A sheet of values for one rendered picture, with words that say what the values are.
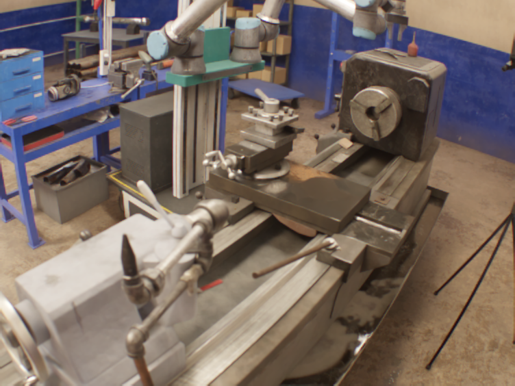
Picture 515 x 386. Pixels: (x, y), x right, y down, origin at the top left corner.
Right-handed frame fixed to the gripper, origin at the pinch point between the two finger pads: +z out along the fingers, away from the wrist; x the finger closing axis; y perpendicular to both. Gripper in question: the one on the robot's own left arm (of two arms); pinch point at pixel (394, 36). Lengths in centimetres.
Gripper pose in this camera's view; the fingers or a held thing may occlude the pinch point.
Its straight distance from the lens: 251.9
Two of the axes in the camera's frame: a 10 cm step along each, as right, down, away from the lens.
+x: -10.0, -0.6, -0.2
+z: -0.6, 9.0, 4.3
